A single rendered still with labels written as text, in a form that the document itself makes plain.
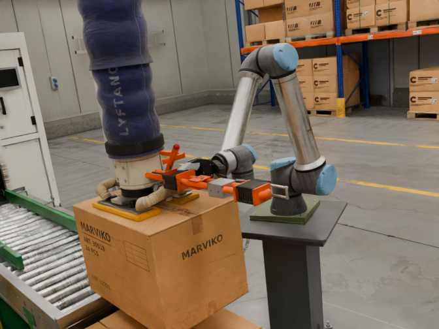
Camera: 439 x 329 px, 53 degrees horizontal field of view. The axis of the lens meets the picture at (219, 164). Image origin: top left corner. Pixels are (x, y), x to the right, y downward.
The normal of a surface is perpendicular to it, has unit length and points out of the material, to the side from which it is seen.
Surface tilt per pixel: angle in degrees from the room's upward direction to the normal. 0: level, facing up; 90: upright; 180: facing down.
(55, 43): 90
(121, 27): 74
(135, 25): 79
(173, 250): 88
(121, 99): 69
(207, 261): 88
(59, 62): 90
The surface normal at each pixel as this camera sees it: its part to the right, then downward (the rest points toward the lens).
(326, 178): 0.71, 0.13
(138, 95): 0.41, -0.22
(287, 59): 0.63, -0.06
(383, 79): -0.73, 0.25
